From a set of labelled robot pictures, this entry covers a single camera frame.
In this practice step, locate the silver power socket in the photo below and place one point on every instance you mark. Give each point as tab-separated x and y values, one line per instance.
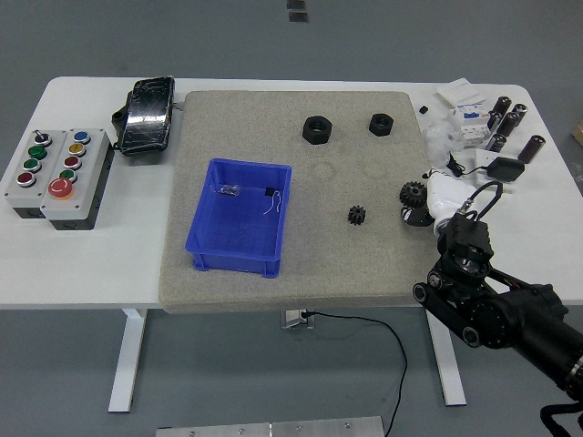
293	318

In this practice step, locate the small black hex nut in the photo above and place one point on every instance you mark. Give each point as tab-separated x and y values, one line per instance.
375	127

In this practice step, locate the white table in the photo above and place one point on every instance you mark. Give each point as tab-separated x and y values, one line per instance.
136	227

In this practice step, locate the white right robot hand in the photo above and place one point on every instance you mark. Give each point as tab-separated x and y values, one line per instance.
444	196

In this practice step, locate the blue plastic box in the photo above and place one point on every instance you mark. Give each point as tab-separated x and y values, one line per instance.
237	227

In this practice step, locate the white switch panel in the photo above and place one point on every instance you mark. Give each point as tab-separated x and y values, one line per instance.
460	93

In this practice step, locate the grey-brown foam mat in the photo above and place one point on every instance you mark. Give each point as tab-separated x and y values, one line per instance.
319	264

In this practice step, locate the small black gear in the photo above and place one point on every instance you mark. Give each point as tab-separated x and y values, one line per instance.
358	216

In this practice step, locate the grey emergency-stop button box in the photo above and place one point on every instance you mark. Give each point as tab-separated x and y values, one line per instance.
86	191

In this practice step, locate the large black gear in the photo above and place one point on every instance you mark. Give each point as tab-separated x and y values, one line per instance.
412	193

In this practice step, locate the grey metal plate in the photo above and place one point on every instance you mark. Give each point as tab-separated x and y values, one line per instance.
273	430

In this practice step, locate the small clear plastic bag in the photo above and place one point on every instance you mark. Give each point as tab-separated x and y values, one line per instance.
229	190

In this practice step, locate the crumpled clear plastic bag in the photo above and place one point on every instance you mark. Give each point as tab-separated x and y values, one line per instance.
439	141

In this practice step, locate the grey four-button control box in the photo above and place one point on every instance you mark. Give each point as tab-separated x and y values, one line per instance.
18	191

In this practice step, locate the white table leg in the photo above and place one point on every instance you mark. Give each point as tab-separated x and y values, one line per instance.
448	364
127	364

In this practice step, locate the black wrapped foot pedal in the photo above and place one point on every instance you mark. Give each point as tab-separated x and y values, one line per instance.
146	118

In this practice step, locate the large black hex nut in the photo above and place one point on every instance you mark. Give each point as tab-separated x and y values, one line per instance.
309	132

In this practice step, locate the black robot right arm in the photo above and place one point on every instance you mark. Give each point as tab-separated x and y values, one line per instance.
524	318

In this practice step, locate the white circuit breaker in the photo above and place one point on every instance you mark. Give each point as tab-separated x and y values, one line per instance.
471	125

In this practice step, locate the brown cardboard box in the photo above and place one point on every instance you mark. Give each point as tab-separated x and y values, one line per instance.
578	131

